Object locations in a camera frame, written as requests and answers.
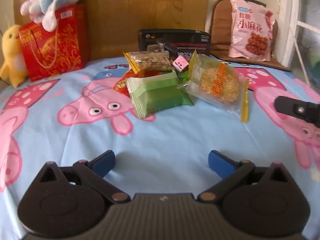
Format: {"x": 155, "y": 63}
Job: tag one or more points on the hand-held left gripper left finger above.
{"x": 103, "y": 162}

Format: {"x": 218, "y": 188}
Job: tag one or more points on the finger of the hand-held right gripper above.
{"x": 292, "y": 107}

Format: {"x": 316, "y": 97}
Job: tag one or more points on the brown seat cushion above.
{"x": 220, "y": 30}

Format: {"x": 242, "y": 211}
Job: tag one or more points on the small pink candy packet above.
{"x": 180, "y": 63}

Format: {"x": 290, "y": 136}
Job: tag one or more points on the printed cartoon pig blanket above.
{"x": 162, "y": 135}

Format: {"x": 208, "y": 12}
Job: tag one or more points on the red snack packet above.
{"x": 120, "y": 85}

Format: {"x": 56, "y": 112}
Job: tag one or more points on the wooden headboard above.
{"x": 150, "y": 5}

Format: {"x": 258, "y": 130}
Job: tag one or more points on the pastel plush toy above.
{"x": 50, "y": 0}

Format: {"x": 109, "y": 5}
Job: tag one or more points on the green pastry packet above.
{"x": 160, "y": 95}

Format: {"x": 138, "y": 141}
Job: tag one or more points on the clear sesame cake packet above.
{"x": 217, "y": 85}

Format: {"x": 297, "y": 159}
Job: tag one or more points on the white window frame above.
{"x": 291, "y": 30}

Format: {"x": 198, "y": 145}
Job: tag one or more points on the grain bar packet yellow edges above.
{"x": 150, "y": 60}

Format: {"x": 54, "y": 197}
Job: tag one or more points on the green translucent snack packet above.
{"x": 183, "y": 76}

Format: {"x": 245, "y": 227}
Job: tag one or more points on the yellow plush toy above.
{"x": 11, "y": 55}

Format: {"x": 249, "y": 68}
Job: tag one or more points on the large pink snack bag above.
{"x": 250, "y": 30}

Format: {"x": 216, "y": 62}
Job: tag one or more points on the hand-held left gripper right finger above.
{"x": 220, "y": 163}

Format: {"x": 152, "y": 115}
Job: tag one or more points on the red gift bag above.
{"x": 62, "y": 47}

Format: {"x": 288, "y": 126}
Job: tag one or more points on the black cardboard box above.
{"x": 190, "y": 43}

